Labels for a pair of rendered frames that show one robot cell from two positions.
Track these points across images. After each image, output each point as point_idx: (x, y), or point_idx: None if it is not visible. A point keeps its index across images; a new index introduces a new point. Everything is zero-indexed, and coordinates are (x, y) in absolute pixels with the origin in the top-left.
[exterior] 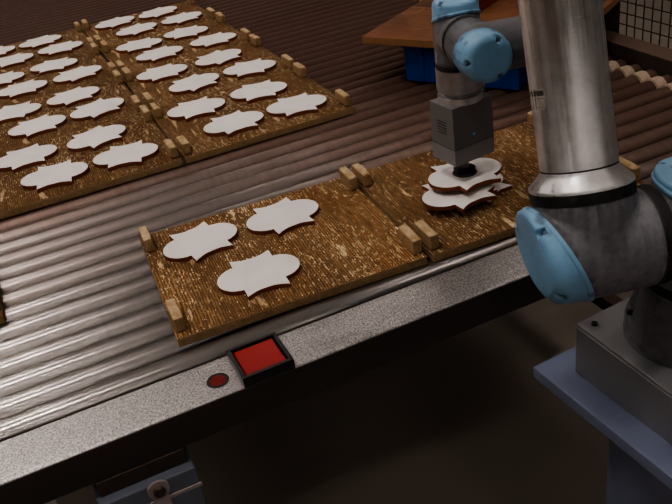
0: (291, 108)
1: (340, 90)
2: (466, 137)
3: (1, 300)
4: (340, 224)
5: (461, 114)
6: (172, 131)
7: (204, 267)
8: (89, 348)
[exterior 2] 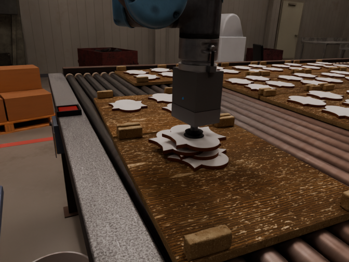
0: (335, 110)
1: None
2: (178, 97)
3: (148, 84)
4: (168, 119)
5: (177, 75)
6: (293, 93)
7: (144, 100)
8: None
